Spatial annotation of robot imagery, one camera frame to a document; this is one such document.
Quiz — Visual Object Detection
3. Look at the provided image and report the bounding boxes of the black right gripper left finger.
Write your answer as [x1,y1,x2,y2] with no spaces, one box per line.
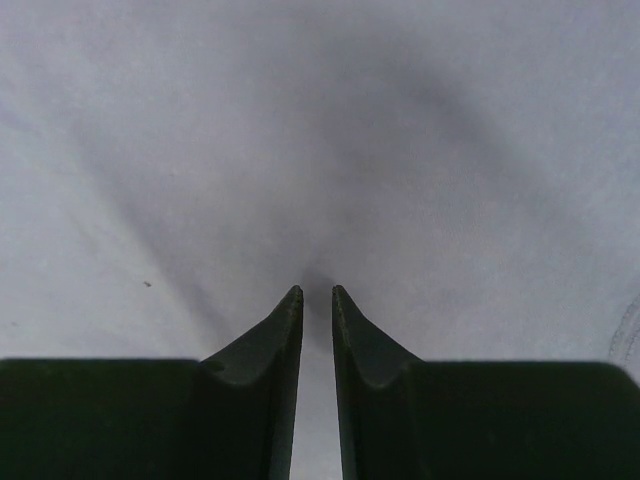
[1,287,303,479]

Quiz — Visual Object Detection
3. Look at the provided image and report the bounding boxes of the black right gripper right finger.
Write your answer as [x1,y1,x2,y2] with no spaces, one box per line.
[332,286,639,479]

